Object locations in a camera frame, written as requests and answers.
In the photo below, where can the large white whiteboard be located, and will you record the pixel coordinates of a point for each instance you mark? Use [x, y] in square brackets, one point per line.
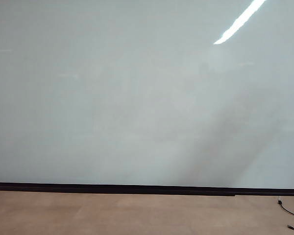
[112, 85]

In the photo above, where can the black whiteboard pen tray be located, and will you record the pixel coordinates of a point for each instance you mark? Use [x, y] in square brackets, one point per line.
[112, 193]

